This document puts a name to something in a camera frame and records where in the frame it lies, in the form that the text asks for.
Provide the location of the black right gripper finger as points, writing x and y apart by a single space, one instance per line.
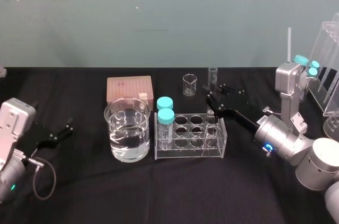
219 88
213 105

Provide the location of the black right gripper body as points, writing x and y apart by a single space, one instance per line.
238 105

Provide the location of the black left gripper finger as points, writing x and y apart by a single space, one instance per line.
59 137
67 126

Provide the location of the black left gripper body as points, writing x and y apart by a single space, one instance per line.
37 138

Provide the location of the clear glass test tube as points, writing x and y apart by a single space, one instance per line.
213 78

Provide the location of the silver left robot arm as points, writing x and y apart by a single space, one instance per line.
13 139

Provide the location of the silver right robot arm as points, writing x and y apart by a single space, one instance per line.
291 139

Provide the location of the small empty glass beaker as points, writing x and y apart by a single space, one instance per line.
189 86

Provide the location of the teal capped clear tube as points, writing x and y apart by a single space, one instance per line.
166 123
313 72
300 59
314 64
164 103

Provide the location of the clear acrylic test tube rack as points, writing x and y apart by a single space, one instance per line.
190 150

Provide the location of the large glass beaker with water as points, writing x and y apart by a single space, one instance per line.
127 139

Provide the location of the pink pipette tip box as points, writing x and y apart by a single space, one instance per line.
127 86

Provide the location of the small clear plastic object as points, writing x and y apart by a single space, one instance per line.
2 71

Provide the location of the thin white rod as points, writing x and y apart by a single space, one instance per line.
289 44

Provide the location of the clear acrylic stand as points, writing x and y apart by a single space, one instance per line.
327 75

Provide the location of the clear graduated glass vessel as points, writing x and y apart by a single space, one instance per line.
332 126

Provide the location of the black table cloth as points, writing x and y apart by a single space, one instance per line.
169 192

